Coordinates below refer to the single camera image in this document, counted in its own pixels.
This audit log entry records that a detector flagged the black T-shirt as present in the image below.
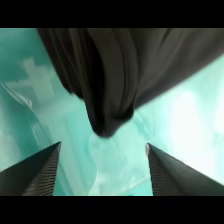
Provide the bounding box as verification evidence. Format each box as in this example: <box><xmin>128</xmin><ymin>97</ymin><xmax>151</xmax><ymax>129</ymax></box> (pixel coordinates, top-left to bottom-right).
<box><xmin>36</xmin><ymin>27</ymin><xmax>224</xmax><ymax>139</ymax></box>

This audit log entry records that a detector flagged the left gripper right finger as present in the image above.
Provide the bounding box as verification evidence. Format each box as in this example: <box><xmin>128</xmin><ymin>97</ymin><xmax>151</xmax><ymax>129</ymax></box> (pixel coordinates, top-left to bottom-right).
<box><xmin>145</xmin><ymin>142</ymin><xmax>224</xmax><ymax>197</ymax></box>

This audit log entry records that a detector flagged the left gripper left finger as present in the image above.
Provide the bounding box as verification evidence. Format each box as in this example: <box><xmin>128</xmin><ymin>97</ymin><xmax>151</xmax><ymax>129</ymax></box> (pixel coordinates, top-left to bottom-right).
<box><xmin>0</xmin><ymin>141</ymin><xmax>63</xmax><ymax>197</ymax></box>

